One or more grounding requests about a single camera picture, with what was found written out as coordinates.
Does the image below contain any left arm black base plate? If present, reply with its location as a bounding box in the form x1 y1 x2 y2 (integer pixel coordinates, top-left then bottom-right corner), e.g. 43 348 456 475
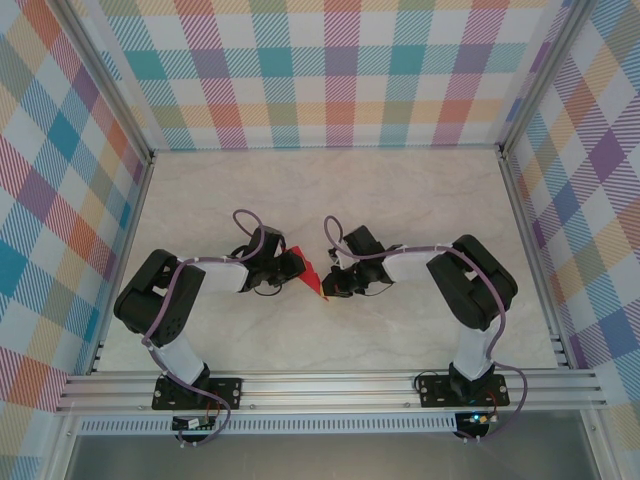
152 377 245 412

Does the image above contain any aluminium side frame rail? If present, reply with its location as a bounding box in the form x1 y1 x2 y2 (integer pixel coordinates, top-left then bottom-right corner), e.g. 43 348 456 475
87 154 155 376
494 147 576 371

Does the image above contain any grey metal panel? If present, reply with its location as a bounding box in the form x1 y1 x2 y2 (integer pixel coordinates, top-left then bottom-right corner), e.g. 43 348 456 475
64 432 601 480

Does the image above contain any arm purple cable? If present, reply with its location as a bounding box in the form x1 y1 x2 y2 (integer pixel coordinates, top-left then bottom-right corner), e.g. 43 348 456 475
323 215 529 444
141 208 265 447

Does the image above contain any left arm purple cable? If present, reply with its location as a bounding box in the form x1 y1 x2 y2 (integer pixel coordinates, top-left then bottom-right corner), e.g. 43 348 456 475
141 208 265 447

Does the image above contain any perforated metal cable tray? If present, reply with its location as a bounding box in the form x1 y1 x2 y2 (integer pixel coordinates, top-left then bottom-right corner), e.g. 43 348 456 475
74 413 459 435

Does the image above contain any red square paper sheet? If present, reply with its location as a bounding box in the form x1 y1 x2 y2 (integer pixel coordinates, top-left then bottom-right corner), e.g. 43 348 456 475
287 244 332 305

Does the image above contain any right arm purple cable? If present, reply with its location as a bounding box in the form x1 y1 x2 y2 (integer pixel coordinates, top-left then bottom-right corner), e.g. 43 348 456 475
323 215 529 444

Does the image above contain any aluminium frame post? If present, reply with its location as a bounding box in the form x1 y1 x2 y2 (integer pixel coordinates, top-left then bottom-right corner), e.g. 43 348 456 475
52 0 155 166
497 0 586 159

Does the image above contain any aluminium mounting rail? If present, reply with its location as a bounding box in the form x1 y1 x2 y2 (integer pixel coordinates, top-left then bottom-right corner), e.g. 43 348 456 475
54 372 609 414

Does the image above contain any aluminium rear frame rail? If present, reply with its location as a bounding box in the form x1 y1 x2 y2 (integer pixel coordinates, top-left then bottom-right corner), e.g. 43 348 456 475
149 143 504 157

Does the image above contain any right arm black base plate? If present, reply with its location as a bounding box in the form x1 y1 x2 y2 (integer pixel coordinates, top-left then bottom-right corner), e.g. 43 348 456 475
417 374 511 409

